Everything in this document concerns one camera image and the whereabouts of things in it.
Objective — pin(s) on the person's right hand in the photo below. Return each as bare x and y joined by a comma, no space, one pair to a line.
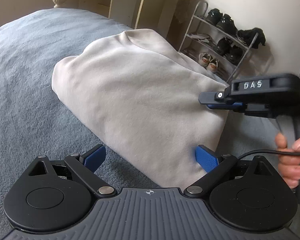
290,165

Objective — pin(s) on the black shoes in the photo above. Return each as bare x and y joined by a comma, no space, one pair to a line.
230,35

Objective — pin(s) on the white metal shoe rack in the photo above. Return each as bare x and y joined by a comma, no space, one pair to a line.
215,42

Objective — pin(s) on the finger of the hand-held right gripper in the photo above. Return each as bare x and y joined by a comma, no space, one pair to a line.
213,97
223,106

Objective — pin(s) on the grey-blue bed blanket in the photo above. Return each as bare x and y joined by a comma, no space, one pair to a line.
27,92

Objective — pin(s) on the white sneaker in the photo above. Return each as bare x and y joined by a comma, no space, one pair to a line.
204,59
213,64

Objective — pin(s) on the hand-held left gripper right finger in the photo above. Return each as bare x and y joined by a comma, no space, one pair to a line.
206,158

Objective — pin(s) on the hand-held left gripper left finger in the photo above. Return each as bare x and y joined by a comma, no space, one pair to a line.
96,158

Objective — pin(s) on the white wooden desk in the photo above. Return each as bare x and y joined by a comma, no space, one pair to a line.
140,0

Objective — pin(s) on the beige zip jacket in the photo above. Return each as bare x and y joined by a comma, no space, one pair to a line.
145,100

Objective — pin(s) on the grey shoe insoles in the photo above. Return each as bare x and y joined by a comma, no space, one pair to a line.
200,37

